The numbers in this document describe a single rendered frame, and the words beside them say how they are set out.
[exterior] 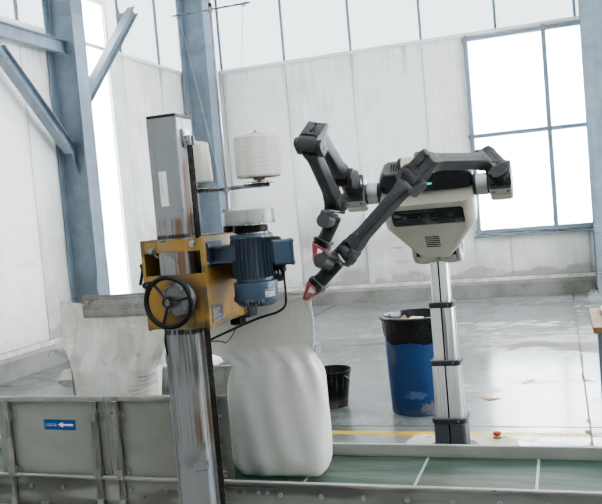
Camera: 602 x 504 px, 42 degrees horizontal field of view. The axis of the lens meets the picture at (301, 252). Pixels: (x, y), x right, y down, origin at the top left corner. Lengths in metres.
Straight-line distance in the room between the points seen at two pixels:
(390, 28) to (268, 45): 1.82
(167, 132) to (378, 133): 8.55
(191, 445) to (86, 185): 6.29
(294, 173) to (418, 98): 2.08
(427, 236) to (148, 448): 1.42
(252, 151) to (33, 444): 1.54
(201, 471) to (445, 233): 1.38
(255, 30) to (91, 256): 4.68
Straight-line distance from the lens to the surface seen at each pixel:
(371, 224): 2.85
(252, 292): 2.63
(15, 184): 8.34
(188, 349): 2.70
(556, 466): 3.10
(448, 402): 3.50
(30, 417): 3.43
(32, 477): 3.49
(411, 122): 11.03
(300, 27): 11.65
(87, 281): 8.91
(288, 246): 2.65
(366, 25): 11.38
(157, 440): 3.13
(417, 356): 5.08
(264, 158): 2.76
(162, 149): 2.69
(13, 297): 8.18
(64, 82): 9.06
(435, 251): 3.36
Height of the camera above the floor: 1.39
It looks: 3 degrees down
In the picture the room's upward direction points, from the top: 5 degrees counter-clockwise
